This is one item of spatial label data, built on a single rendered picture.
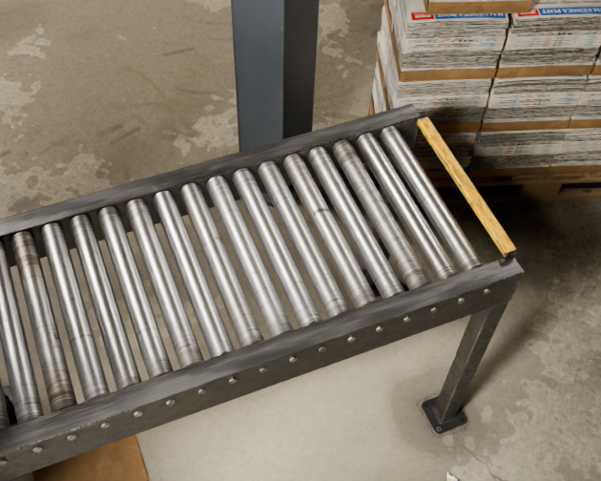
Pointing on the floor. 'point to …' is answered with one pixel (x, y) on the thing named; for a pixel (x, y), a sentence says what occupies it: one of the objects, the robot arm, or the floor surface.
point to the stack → (509, 92)
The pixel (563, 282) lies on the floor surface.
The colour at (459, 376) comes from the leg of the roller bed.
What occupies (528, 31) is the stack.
